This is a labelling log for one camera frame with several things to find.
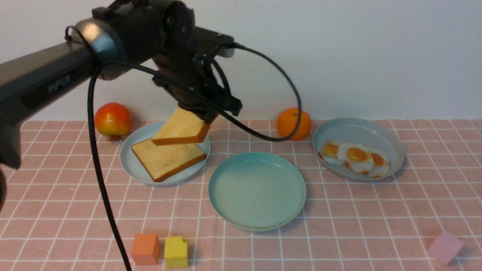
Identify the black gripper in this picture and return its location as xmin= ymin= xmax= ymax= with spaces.
xmin=152 ymin=52 xmax=243 ymax=124

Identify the grey-blue egg plate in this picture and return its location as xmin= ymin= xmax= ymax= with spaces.
xmin=312 ymin=118 xmax=404 ymax=183

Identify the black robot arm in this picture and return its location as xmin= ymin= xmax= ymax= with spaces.
xmin=0 ymin=0 xmax=242 ymax=169

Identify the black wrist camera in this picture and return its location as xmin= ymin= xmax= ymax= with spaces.
xmin=194 ymin=26 xmax=234 ymax=58

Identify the orange foam cube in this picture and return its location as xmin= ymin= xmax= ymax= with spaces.
xmin=131 ymin=233 xmax=161 ymax=266

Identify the light blue bread plate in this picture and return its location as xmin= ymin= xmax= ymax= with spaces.
xmin=119 ymin=121 xmax=207 ymax=187

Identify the yellow foam cube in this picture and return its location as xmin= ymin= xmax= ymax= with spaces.
xmin=164 ymin=236 xmax=189 ymax=269

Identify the fried egg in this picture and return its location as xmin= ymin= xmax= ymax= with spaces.
xmin=367 ymin=146 xmax=390 ymax=179
xmin=337 ymin=142 xmax=375 ymax=175
xmin=316 ymin=140 xmax=342 ymax=165

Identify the toast slice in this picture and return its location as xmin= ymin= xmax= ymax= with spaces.
xmin=150 ymin=107 xmax=210 ymax=146
xmin=131 ymin=139 xmax=207 ymax=183

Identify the teal centre plate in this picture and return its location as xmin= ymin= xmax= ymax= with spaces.
xmin=207 ymin=152 xmax=307 ymax=231

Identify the red pomegranate fruit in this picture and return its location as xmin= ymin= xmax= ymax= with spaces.
xmin=94 ymin=102 xmax=133 ymax=141

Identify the pink checked tablecloth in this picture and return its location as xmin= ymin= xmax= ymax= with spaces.
xmin=0 ymin=119 xmax=482 ymax=271

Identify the black cable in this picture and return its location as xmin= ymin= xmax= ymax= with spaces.
xmin=64 ymin=26 xmax=302 ymax=271

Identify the orange fruit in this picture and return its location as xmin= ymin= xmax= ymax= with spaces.
xmin=276 ymin=108 xmax=312 ymax=141

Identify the pink foam cube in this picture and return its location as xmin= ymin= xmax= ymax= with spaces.
xmin=427 ymin=230 xmax=465 ymax=266

